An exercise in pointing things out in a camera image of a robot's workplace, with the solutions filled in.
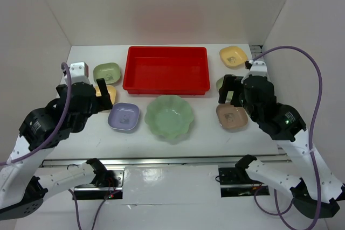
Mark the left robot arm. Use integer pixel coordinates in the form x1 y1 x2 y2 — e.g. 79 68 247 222
1 79 116 220

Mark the green square plate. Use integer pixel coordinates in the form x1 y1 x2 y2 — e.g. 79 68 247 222
93 62 121 85
216 77 233 102

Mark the aluminium rail front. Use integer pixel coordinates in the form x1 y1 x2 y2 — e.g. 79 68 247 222
42 153 293 168

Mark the aluminium rail right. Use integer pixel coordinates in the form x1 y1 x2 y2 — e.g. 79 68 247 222
249 45 262 54

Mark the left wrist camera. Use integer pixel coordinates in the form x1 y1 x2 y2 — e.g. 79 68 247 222
68 62 90 84

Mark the red plastic bin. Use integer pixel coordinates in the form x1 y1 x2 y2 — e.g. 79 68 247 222
123 46 210 95

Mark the aluminium rail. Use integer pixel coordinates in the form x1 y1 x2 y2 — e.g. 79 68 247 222
249 45 262 54
42 153 293 168

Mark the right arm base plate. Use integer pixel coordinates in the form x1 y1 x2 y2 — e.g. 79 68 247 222
215 167 270 198

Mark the purple square panda plate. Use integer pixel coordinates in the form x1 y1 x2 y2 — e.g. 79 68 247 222
107 102 140 131

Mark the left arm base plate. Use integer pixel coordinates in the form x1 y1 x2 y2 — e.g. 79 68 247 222
73 168 125 200

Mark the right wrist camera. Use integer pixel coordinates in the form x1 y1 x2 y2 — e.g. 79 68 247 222
241 60 268 83

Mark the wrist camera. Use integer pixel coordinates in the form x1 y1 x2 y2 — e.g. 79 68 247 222
241 60 268 83
68 62 90 84

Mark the yellow square plate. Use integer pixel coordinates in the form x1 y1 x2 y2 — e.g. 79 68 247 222
219 46 247 68
94 85 116 104

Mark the pink-brown square panda plate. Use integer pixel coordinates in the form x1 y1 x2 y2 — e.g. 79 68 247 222
216 103 248 130

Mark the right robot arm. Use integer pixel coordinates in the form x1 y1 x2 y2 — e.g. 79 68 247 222
219 74 344 219

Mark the green scalloped bowl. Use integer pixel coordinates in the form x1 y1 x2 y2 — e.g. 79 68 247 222
144 95 195 140

